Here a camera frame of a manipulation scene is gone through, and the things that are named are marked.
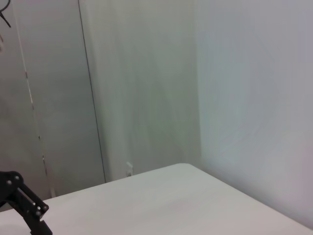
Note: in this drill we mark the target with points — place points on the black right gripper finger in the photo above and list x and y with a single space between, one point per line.
29 205

